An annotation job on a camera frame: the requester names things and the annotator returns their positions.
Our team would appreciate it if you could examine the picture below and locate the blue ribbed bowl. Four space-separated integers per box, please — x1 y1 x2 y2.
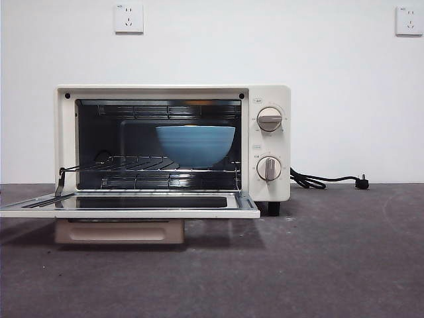
155 125 237 169

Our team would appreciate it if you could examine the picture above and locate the oven door with glass window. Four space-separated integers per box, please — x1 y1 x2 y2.
0 193 261 245

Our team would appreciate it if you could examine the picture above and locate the cream oven timer knob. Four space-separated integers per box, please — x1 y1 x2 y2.
256 155 283 182

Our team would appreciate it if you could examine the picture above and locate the cream oven temperature knob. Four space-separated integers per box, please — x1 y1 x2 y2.
256 107 284 133

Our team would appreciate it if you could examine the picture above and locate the cream Toshiba toaster oven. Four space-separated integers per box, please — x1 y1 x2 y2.
54 84 292 217

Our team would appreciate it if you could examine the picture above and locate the metal wire oven rack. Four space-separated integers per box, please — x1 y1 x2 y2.
78 154 242 175

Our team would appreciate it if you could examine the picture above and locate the black power cable with plug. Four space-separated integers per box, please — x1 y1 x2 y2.
290 166 370 191

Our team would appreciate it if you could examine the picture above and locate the white wall socket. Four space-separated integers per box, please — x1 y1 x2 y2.
395 5 424 37
114 3 144 35

